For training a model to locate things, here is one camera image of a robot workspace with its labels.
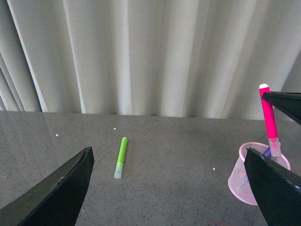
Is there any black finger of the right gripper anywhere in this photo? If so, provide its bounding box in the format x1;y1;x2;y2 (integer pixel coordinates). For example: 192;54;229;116
261;91;301;125

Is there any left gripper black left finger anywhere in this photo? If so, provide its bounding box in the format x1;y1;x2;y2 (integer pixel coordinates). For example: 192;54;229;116
0;147;94;226

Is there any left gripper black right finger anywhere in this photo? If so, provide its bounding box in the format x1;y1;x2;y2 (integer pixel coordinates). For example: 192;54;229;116
244;148;301;226

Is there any pink highlighter pen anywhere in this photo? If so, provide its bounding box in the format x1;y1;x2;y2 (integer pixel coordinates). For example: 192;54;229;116
259;83;281;157

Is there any purple highlighter pen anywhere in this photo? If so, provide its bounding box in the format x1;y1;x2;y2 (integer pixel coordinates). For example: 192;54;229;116
236;145;272;191

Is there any pink mesh cup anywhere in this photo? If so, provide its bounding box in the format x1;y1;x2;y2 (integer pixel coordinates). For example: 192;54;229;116
228;142;291;206

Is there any green highlighter pen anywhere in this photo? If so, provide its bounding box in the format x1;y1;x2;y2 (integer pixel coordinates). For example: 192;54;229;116
114;137;128;179

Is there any white pleated curtain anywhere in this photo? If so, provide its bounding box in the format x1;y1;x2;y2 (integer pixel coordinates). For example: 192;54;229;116
0;0;301;120

